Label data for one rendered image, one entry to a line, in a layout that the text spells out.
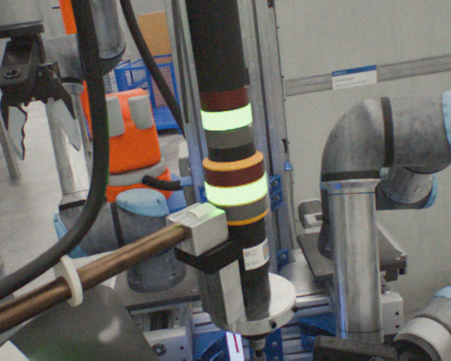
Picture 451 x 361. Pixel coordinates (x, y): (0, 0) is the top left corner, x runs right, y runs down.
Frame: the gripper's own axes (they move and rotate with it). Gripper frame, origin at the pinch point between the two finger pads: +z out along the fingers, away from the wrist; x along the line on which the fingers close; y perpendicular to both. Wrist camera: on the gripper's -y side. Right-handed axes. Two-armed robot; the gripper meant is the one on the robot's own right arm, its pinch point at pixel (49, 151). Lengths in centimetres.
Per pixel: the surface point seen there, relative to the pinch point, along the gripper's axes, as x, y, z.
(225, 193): -24, -52, -8
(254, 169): -26, -52, -9
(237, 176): -25, -53, -9
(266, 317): -26, -54, 2
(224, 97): -25, -52, -14
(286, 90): -71, 129, 21
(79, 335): -10.1, -45.8, 5.9
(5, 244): 135, 317, 147
